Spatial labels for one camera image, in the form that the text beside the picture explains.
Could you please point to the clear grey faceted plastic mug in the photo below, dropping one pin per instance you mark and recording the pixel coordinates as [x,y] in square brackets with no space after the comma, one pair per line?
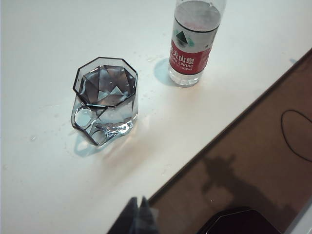
[107,97]

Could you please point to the clear water bottle red label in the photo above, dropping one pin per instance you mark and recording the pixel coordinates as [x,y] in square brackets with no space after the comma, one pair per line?
[190,51]

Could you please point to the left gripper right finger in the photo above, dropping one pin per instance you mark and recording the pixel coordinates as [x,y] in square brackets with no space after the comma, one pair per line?
[147,217]

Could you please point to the black glossy base cover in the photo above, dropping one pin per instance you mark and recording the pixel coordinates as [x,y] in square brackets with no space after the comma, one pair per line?
[239,221]

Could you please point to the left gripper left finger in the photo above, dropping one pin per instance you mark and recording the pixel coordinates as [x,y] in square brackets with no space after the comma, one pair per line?
[129,217]

